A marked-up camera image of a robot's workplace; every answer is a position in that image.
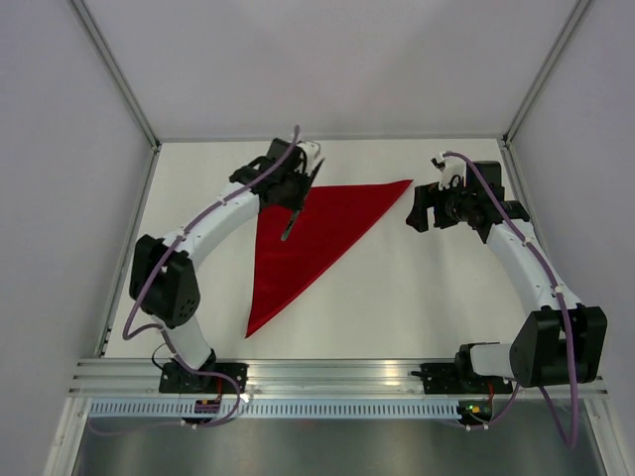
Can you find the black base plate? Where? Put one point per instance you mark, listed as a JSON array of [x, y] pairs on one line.
[[447, 379], [177, 380]]

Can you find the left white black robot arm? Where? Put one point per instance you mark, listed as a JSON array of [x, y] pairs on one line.
[[163, 281]]

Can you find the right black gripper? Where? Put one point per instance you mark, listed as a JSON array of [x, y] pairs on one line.
[[429, 195]]

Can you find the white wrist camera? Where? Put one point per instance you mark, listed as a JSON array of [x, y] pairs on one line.
[[306, 156], [452, 169]]

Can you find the slotted white cable duct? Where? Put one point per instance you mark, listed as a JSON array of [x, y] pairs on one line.
[[279, 408]]

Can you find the red cloth napkin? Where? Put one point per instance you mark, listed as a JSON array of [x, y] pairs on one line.
[[334, 219]]

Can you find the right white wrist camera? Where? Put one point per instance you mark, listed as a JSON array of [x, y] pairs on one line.
[[452, 169]]

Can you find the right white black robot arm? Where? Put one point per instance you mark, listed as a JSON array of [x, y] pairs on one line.
[[561, 340]]

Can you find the aluminium front rail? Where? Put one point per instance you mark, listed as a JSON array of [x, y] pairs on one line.
[[268, 379]]

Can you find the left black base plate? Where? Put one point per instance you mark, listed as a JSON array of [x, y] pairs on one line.
[[177, 380]]

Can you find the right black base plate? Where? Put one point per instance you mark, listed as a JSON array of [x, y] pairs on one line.
[[447, 379]]

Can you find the left aluminium frame post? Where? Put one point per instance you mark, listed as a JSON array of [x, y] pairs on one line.
[[100, 44]]

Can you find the right aluminium frame post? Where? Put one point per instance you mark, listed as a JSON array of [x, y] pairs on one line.
[[556, 52]]

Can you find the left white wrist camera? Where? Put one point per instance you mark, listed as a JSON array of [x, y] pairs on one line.
[[306, 156]]

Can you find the aluminium frame post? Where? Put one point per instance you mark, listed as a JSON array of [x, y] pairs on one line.
[[556, 52], [100, 44]]

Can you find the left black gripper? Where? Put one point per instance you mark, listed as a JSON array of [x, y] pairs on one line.
[[297, 202]]

